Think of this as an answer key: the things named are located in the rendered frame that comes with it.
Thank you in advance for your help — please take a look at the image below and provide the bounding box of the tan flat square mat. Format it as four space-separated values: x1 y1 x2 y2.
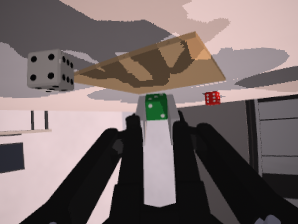
74 31 226 94

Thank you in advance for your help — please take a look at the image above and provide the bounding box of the grey die with black pips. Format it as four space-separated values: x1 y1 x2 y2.
27 49 74 93

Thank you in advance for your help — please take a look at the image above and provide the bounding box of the red die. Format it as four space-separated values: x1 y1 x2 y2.
205 91 221 105

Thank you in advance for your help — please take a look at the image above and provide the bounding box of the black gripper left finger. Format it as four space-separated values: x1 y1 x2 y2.
19 96 147 224

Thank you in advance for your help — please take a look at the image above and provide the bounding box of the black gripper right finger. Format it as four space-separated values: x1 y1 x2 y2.
166 94 298 224

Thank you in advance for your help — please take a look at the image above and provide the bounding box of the green die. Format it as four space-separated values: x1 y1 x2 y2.
145 93 168 121

